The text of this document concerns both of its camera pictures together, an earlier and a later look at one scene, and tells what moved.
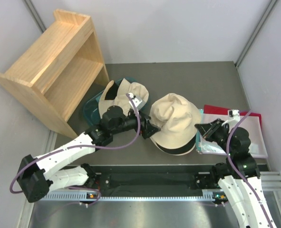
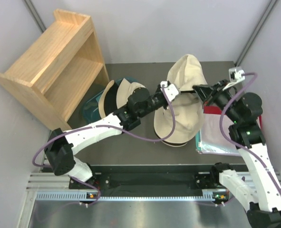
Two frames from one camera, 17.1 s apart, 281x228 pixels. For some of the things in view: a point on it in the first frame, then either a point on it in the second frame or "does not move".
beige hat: [129, 97] → [187, 72]
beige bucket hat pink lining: [173, 154] → [173, 146]
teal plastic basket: [91, 109] does not move
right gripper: [213, 127] → [215, 91]
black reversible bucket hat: [177, 150] → [175, 144]
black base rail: [149, 177] does not move
